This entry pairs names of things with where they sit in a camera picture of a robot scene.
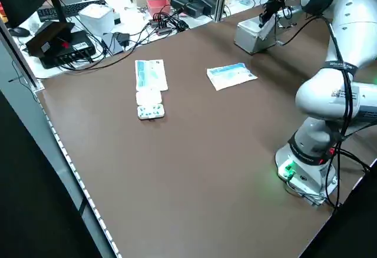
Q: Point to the silver aluminium first-aid case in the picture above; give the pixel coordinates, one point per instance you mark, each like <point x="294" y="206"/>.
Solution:
<point x="253" y="37"/>

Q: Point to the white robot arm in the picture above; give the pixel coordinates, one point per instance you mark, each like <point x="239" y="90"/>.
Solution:
<point x="347" y="19"/>

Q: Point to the wide blue white pouch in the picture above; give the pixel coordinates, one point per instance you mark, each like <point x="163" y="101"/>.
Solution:
<point x="231" y="75"/>

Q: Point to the black usb hub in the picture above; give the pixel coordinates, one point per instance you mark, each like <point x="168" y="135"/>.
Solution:
<point x="160" y="23"/>

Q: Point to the red plastic bin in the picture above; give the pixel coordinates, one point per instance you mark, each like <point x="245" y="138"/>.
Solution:
<point x="159" y="6"/>

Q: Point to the long blue white pouch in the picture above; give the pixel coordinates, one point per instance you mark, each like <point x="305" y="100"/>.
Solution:
<point x="150" y="74"/>

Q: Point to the plain white plastic box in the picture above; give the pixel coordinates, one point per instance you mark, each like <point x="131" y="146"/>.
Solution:
<point x="148" y="96"/>

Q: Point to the black power adapter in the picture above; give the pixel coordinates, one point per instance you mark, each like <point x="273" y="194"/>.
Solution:
<point x="121" y="38"/>

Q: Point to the flat grey box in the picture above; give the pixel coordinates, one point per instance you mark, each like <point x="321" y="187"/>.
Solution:
<point x="110" y="44"/>

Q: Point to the white box-shaped appliance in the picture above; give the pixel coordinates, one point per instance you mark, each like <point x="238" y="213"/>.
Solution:
<point x="97" y="16"/>

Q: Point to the black computer keyboard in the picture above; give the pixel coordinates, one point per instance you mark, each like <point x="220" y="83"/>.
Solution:
<point x="76" y="7"/>

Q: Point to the black electronics box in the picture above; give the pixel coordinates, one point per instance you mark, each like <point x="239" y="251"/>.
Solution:
<point x="67" y="50"/>

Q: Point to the black computer mouse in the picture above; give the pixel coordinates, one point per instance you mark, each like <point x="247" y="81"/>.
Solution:
<point x="19" y="31"/>

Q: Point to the aluminium frame profile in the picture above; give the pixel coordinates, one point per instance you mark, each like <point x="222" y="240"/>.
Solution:
<point x="17" y="54"/>

